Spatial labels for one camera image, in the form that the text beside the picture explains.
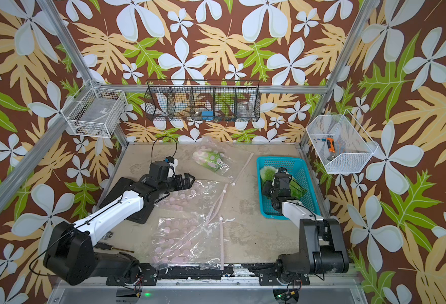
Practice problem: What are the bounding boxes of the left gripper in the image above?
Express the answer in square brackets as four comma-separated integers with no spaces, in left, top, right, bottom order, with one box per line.
[158,172,196,195]

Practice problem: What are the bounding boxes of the chinese cabbage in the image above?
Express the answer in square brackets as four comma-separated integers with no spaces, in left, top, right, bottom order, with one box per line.
[259,166,277,183]
[290,177,307,200]
[192,149,224,172]

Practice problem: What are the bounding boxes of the zip-top bag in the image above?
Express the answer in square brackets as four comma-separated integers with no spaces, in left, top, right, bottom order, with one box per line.
[192,136,254,186]
[156,180,229,223]
[149,217,224,270]

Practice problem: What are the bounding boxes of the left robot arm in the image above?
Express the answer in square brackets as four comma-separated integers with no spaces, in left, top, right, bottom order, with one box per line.
[43,157,196,286]

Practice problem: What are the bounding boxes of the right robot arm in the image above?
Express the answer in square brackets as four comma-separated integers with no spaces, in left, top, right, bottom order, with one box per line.
[260,166,350,284]

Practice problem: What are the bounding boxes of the teal plastic basket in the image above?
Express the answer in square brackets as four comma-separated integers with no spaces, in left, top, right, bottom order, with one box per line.
[256,156,321,220]

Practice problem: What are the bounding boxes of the black plastic case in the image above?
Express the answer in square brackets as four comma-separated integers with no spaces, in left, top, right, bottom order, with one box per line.
[96,178,160,226]

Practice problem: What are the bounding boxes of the orange black tool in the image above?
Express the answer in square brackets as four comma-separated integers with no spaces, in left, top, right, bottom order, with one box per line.
[326,137,337,161]

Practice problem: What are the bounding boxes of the blue small box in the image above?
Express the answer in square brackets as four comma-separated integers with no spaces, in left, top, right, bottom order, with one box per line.
[200,111,215,121]

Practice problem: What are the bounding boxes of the small metal parts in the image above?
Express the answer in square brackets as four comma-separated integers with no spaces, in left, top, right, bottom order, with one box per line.
[102,231,114,240]

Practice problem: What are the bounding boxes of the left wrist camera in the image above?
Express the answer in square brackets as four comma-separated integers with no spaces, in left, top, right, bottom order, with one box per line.
[164,156,178,178]

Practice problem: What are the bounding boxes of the white wire basket right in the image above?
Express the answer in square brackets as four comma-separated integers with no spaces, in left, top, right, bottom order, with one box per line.
[306,115,378,175]

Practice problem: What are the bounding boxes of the white wire basket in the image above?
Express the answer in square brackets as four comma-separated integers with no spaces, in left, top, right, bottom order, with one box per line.
[63,81,127,138]
[306,115,378,175]

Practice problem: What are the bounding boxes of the black wire basket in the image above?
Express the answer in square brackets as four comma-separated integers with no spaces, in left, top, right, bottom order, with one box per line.
[143,79,261,122]

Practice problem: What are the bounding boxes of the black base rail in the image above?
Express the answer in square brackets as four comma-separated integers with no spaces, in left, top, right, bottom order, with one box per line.
[106,263,310,288]

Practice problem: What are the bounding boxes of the white wire basket left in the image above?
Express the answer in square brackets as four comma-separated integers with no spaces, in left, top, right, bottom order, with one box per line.
[63,81,127,138]

